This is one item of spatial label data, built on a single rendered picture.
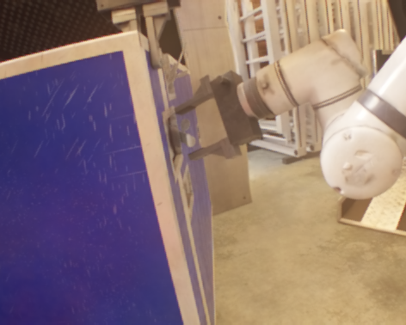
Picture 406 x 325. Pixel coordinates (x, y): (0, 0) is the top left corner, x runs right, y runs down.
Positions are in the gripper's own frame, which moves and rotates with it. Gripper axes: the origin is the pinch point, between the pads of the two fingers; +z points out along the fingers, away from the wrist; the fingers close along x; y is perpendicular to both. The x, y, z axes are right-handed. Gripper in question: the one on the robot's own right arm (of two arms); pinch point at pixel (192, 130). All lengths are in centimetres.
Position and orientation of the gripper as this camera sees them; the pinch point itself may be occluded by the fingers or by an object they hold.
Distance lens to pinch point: 59.4
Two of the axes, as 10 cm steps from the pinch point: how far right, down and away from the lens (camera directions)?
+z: -7.9, 3.3, 5.1
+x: 3.0, 9.4, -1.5
